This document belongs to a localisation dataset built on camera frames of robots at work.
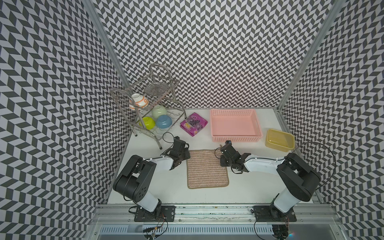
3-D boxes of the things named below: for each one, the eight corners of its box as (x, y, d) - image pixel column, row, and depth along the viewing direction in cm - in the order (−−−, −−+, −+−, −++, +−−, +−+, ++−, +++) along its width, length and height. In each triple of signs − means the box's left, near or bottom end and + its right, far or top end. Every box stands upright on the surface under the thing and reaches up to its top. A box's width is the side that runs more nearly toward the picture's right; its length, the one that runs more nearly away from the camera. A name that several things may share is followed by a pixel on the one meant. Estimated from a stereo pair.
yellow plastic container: (264, 146, 100) (267, 141, 96) (266, 130, 109) (269, 125, 104) (290, 154, 97) (295, 149, 92) (290, 137, 105) (294, 132, 100)
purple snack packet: (179, 126, 108) (179, 123, 105) (195, 114, 116) (195, 111, 113) (192, 137, 102) (192, 134, 99) (208, 124, 110) (208, 120, 107)
